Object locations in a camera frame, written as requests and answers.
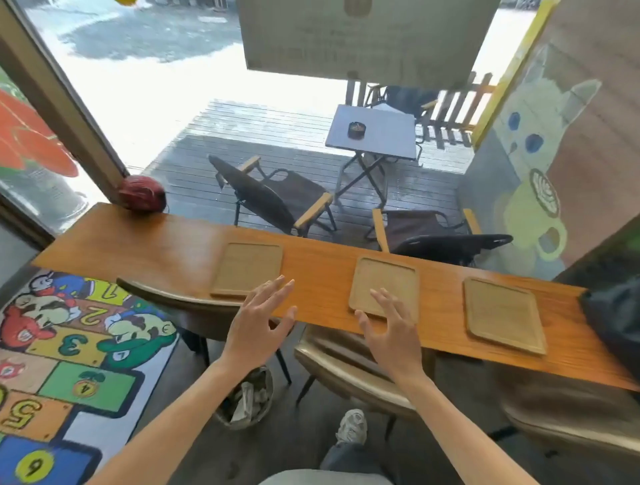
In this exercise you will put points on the person's left hand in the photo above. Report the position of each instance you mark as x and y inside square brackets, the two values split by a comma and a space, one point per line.
[255, 335]

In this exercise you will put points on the person's right hand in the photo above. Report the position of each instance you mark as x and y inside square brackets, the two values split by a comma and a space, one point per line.
[395, 350]

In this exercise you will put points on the square wooden tray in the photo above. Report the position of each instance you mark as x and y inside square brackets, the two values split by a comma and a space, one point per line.
[245, 265]
[502, 312]
[385, 275]

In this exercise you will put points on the person's left forearm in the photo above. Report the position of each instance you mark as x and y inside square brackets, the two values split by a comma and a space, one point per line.
[175, 429]

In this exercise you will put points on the person's right forearm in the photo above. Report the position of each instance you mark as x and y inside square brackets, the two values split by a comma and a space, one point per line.
[465, 434]

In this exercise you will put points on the round trash bin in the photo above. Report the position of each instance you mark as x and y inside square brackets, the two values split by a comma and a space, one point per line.
[262, 419]

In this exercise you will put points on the person's right white sneaker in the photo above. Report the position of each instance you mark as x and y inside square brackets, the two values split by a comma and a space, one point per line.
[351, 427]

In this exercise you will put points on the person's blue jeans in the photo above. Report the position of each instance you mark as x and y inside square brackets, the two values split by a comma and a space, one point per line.
[350, 457]

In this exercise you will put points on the person's white shirt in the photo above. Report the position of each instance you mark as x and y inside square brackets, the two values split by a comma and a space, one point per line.
[325, 478]

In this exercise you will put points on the tan leather chair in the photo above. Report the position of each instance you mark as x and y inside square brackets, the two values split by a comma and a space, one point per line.
[175, 305]
[340, 370]
[575, 424]

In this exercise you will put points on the dark folding chair wooden armrests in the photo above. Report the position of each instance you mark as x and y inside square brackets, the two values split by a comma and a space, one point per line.
[260, 195]
[415, 227]

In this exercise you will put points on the red helmet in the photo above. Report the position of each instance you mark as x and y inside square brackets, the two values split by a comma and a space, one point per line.
[142, 194]

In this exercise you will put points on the colourful hopscotch rug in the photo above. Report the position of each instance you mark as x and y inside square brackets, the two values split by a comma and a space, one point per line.
[75, 380]

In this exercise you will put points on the grey folding outdoor table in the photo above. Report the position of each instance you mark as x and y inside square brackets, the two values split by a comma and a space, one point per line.
[380, 130]

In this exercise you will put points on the black backpack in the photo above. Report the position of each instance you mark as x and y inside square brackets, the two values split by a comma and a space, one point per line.
[615, 320]

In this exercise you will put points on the black ashtray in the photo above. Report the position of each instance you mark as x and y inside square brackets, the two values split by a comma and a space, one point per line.
[356, 130]

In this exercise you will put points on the wooden picket fence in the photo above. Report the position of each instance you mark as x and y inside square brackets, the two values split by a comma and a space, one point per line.
[450, 115]

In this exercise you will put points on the black folding camp chair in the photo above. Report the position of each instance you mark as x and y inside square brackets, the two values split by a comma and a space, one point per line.
[405, 100]

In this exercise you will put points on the beige hanging sign board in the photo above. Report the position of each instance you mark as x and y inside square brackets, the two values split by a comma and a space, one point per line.
[365, 40]

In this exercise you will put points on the wooden window frame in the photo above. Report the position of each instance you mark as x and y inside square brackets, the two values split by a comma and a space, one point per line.
[65, 100]

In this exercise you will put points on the yellow corner post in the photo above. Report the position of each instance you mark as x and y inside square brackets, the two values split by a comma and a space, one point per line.
[515, 70]

